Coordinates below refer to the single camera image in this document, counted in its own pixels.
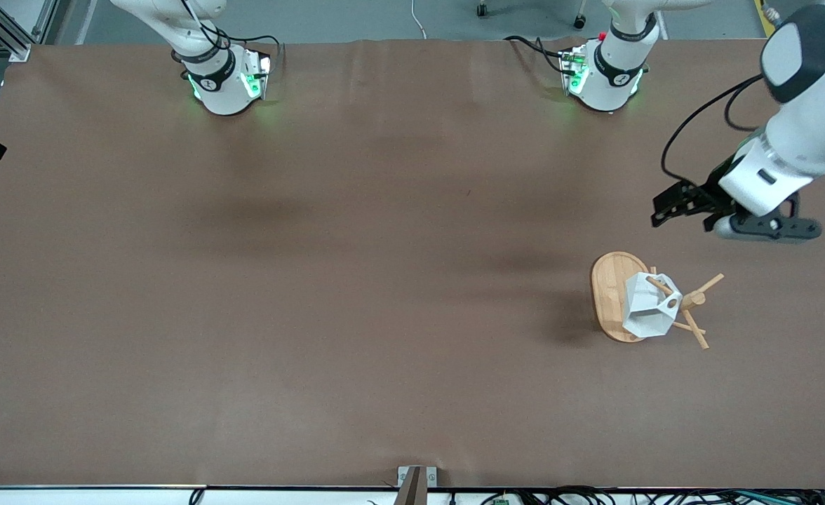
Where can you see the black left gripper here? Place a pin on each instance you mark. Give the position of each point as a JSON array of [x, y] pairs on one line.
[[711, 191]]

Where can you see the white faceted cup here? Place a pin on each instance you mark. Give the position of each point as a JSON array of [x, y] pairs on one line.
[[644, 315]]

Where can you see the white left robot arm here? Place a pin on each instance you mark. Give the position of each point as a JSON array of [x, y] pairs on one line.
[[805, 119]]

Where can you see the wooden cup rack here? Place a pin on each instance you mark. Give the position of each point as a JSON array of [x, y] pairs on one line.
[[605, 294]]

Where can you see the black chair caster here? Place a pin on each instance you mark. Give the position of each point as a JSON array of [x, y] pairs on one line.
[[481, 8], [579, 21]]

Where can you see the metal table edge bracket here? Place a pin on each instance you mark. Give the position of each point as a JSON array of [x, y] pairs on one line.
[[430, 477]]

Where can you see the aluminium frame profile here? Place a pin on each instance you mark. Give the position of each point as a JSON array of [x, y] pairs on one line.
[[16, 45]]

